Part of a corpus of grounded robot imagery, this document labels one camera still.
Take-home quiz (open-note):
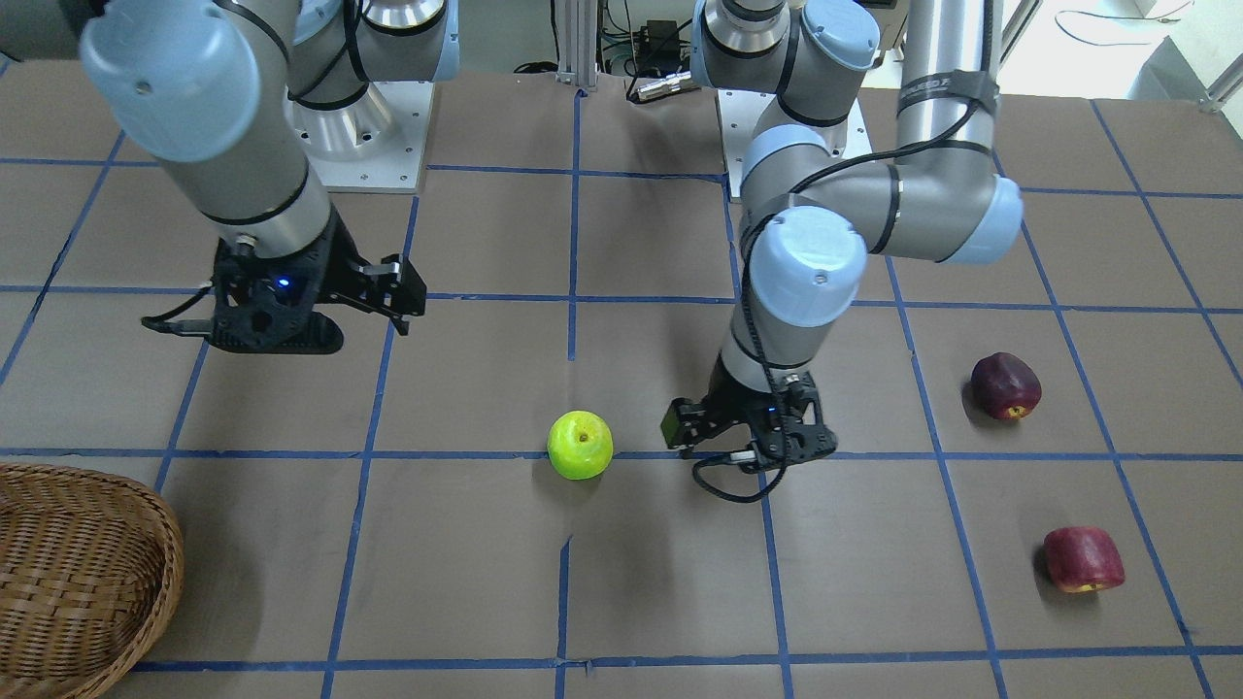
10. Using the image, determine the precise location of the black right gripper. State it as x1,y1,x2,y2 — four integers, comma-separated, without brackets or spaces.
208,211,428,354

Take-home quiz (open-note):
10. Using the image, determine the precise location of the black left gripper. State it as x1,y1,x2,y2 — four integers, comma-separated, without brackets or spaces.
660,377,838,469

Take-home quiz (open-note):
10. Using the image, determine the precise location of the green apple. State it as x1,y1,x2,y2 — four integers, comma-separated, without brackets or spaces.
547,409,614,481

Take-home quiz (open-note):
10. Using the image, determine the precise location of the dark red apple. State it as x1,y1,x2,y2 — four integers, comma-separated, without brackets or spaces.
970,352,1043,423

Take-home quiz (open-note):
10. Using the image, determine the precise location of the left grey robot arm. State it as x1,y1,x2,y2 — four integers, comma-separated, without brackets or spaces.
661,1,1023,471

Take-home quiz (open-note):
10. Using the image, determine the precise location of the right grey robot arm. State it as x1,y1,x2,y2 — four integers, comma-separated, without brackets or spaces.
80,1,460,354

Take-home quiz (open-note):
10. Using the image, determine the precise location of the woven wicker basket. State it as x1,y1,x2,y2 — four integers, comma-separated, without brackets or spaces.
1,463,184,698

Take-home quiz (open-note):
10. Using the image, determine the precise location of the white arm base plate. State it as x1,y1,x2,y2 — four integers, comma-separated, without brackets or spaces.
717,90,871,203
286,83,436,194

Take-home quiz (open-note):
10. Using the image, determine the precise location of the aluminium frame post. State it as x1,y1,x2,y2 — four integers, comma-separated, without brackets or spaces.
554,0,600,95

